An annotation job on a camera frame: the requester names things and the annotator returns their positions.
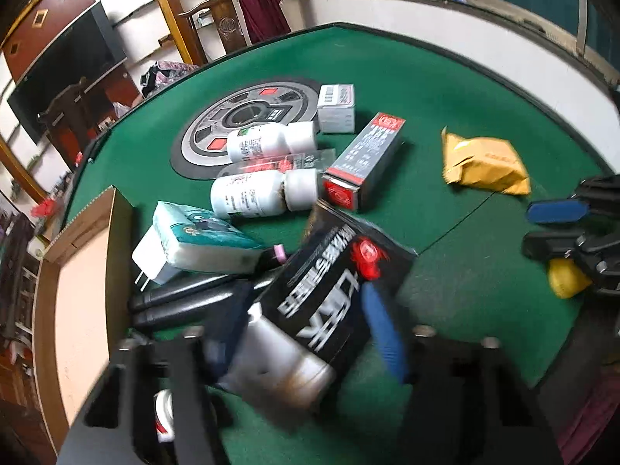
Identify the round grey table centre panel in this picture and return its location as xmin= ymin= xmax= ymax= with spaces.
xmin=172 ymin=76 xmax=321 ymax=181

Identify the white charger plug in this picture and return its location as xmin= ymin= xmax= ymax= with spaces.
xmin=132 ymin=213 xmax=170 ymax=292

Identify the white pill bottle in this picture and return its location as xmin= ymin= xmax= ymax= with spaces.
xmin=210 ymin=169 xmax=319 ymax=220
xmin=227 ymin=122 xmax=319 ymax=164

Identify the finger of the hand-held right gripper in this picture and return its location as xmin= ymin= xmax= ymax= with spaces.
xmin=522 ymin=231 xmax=584 ymax=263
xmin=527 ymin=198 xmax=591 ymax=226

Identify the teal tissue pack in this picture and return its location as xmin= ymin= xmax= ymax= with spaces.
xmin=154 ymin=201 xmax=266 ymax=273

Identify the red and grey carton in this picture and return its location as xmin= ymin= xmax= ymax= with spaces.
xmin=322 ymin=112 xmax=406 ymax=212

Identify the carved wooden chair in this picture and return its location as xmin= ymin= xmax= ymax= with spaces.
xmin=178 ymin=0 xmax=253 ymax=59

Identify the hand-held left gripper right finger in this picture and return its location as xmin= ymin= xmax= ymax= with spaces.
xmin=361 ymin=283 xmax=565 ymax=465

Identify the pile of patterned clothes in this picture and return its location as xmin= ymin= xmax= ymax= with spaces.
xmin=139 ymin=60 xmax=200 ymax=98

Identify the brown cardboard box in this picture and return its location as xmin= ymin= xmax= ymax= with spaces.
xmin=33 ymin=186 xmax=139 ymax=446

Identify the maroon cloth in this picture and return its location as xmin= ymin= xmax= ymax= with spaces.
xmin=236 ymin=0 xmax=291 ymax=44

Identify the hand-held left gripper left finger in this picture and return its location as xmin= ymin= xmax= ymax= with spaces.
xmin=58 ymin=281 xmax=253 ymax=465

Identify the black flat television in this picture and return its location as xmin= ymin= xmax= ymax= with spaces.
xmin=7 ymin=1 xmax=129 ymax=145

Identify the small white box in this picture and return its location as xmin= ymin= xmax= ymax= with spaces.
xmin=316 ymin=83 xmax=357 ymax=134

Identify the dark wooden chair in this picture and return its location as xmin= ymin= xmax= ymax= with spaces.
xmin=38 ymin=77 xmax=114 ymax=165

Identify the wooden framed wall shelf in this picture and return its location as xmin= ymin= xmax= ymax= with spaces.
xmin=97 ymin=0 xmax=209 ymax=66

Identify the clear plastic wrapper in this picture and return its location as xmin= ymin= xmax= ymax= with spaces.
xmin=218 ymin=149 xmax=336 ymax=180

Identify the black box with white print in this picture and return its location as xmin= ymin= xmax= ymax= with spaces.
xmin=225 ymin=198 xmax=418 ymax=427

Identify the yellow packet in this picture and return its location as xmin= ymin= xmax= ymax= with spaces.
xmin=441 ymin=127 xmax=532 ymax=198

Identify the yellow round container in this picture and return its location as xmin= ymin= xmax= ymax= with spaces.
xmin=547 ymin=258 xmax=592 ymax=300

